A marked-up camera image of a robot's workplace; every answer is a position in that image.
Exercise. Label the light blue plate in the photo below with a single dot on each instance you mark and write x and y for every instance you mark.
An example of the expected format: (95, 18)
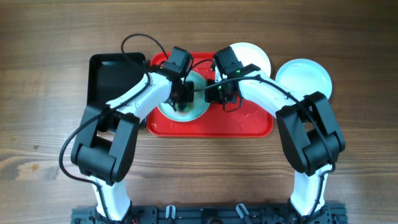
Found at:
(199, 105)
(305, 76)

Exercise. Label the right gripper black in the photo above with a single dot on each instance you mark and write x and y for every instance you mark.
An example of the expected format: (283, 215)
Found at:
(211, 97)

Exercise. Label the white plate top right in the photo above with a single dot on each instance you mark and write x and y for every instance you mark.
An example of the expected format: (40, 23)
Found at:
(246, 53)

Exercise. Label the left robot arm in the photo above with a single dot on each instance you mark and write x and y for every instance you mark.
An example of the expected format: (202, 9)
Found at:
(105, 141)

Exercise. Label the red plastic tray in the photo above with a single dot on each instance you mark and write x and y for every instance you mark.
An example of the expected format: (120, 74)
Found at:
(241, 119)

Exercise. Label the black plastic tray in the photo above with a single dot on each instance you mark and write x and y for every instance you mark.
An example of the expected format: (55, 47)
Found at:
(111, 75)

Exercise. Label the green yellow sponge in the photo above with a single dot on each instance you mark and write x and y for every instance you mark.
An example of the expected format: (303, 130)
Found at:
(183, 107)

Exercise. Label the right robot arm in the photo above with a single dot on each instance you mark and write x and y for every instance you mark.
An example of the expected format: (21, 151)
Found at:
(309, 132)

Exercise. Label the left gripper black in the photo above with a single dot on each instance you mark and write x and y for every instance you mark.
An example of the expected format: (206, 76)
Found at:
(190, 96)

